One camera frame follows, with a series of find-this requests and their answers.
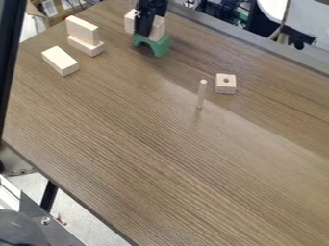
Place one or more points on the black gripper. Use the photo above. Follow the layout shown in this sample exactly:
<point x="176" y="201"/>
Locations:
<point x="152" y="5"/>

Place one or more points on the wood arch block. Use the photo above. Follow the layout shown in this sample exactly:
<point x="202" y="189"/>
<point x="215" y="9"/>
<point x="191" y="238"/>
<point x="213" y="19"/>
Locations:
<point x="158" y="29"/>

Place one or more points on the green arch block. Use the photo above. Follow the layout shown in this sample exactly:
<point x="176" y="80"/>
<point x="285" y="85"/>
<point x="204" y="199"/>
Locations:
<point x="160" y="46"/>

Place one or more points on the wood rectangular block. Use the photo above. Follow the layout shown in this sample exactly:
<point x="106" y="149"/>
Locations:
<point x="89" y="48"/>
<point x="60" y="61"/>
<point x="82" y="29"/>

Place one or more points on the wood dowel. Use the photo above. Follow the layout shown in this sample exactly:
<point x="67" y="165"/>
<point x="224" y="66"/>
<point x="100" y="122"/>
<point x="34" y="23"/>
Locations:
<point x="201" y="94"/>

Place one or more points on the cardboard box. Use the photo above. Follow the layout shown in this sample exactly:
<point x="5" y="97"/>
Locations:
<point x="51" y="11"/>

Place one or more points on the wood cube with hole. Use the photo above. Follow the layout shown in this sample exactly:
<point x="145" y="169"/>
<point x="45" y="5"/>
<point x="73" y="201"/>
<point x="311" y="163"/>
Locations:
<point x="225" y="86"/>

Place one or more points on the black metal post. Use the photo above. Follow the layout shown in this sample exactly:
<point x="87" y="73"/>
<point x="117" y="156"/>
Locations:
<point x="9" y="57"/>

